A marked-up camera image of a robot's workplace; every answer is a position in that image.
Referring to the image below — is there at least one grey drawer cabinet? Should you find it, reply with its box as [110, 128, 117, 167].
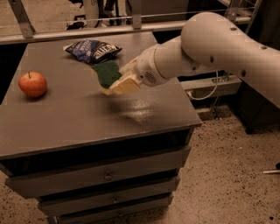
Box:
[0, 31, 203, 224]

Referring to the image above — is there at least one blue chip bag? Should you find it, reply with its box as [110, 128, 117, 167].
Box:
[63, 39, 122, 65]

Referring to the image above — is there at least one middle grey drawer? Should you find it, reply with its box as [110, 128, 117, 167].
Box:
[38, 176, 180, 216]

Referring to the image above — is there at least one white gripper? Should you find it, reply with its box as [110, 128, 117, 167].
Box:
[109, 45, 167, 95]

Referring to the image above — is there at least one green and yellow sponge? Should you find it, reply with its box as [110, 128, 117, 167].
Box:
[91, 60, 122, 95]

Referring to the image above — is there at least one white cable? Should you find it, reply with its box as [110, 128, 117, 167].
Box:
[186, 70, 220, 102]

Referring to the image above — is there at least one light stick on floor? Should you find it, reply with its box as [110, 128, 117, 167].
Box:
[261, 170, 280, 174]

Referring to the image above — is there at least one top grey drawer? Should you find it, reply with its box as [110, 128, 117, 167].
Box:
[5, 146, 189, 198]

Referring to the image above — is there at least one bottom grey drawer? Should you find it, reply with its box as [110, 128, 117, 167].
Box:
[59, 192, 173, 224]

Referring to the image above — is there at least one metal frame rail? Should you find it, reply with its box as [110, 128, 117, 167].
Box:
[0, 0, 263, 45]

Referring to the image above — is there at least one grey metal beam block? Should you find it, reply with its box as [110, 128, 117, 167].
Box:
[181, 75, 242, 100]

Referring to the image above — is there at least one grey drawer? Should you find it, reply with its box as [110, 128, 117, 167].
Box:
[38, 176, 180, 216]
[59, 192, 173, 224]
[5, 146, 189, 198]

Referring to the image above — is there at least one red apple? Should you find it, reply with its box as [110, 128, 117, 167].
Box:
[18, 72, 47, 98]

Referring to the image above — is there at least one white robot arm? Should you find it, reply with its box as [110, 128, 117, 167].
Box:
[109, 12, 280, 108]

